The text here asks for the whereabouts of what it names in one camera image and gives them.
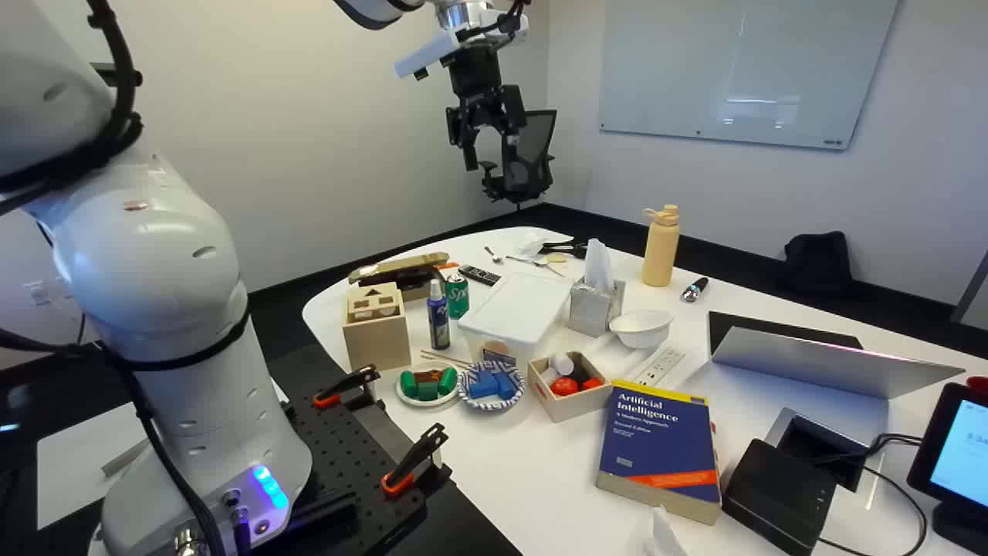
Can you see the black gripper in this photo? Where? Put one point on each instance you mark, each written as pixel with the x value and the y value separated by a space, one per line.
pixel 482 101

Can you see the white lunchbox lid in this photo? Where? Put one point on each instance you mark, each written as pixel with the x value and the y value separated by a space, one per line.
pixel 520 305

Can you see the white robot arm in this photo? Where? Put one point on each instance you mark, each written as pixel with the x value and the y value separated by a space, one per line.
pixel 155 268

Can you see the black office chair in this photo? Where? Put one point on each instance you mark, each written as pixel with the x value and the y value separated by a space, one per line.
pixel 529 175

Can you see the black remote control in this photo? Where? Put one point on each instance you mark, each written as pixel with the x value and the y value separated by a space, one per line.
pixel 474 274

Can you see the wooden brush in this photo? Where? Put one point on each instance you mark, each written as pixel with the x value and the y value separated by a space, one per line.
pixel 406 268

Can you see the green soda can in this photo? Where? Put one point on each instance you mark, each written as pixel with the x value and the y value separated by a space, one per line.
pixel 456 298

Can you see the small sanitizer spray bottle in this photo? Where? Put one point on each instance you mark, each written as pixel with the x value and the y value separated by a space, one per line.
pixel 435 305

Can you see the white tissue box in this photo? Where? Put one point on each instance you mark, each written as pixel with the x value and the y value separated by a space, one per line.
pixel 597 294

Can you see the tan squeeze bottle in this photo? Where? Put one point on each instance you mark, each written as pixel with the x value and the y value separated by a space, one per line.
pixel 661 244

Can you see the wooden shape sorter box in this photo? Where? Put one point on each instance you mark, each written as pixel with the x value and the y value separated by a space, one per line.
pixel 375 327

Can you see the white bowl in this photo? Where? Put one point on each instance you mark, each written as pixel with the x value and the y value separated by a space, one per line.
pixel 641 327

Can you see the blue patterned paper plate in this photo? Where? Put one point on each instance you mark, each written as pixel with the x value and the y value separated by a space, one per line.
pixel 490 387

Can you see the white plate with green blocks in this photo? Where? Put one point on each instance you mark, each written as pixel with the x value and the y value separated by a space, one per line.
pixel 428 387

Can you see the black marker pen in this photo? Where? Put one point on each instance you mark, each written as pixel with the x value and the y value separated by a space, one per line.
pixel 693 291

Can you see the wooden box with red items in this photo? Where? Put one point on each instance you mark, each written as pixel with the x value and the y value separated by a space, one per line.
pixel 570 385

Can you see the black orange clamp far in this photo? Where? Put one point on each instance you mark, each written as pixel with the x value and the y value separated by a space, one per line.
pixel 357 382

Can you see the black orange clamp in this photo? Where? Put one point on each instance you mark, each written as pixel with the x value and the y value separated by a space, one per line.
pixel 419 466
pixel 357 382

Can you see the white keypad remote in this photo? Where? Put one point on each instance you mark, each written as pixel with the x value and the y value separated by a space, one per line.
pixel 661 366

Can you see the black orange clamp near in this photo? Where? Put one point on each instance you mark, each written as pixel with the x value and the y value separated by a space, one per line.
pixel 419 466

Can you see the blue and yellow book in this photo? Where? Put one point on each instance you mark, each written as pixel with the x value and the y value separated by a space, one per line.
pixel 657 450

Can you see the black backpack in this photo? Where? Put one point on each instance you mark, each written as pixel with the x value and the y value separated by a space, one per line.
pixel 820 266

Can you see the silver open laptop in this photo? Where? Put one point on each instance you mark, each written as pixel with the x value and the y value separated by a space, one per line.
pixel 759 382

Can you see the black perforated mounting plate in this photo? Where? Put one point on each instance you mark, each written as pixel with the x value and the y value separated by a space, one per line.
pixel 342 510

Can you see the black power adapter box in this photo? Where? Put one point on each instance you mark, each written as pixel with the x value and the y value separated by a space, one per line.
pixel 778 494

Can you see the black tablet screen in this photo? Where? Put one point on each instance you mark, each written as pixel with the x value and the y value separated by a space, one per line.
pixel 950 466

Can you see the wall whiteboard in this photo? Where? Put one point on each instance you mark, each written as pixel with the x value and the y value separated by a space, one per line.
pixel 756 73

